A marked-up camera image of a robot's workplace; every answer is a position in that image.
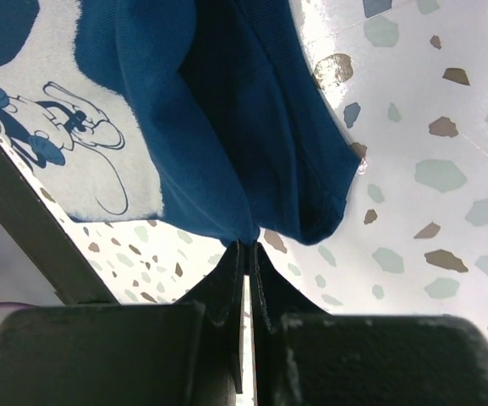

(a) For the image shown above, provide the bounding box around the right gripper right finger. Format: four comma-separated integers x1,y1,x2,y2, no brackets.
249,244,488,405

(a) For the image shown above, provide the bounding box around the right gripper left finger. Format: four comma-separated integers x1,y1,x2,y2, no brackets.
0,243,244,406

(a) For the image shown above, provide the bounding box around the blue t shirt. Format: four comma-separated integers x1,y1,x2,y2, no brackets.
0,1,359,244

